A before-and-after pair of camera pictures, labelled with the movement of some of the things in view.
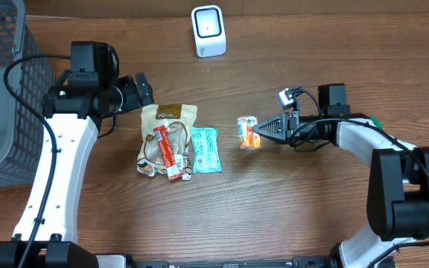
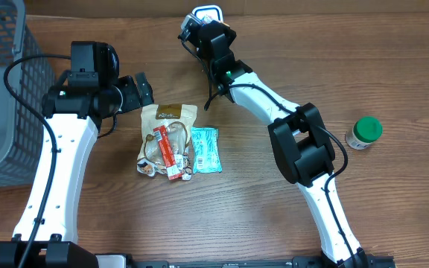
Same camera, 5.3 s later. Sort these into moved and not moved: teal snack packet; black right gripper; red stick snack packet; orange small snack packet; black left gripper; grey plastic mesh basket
Moved: orange small snack packet; black right gripper
Not moved: red stick snack packet; grey plastic mesh basket; teal snack packet; black left gripper
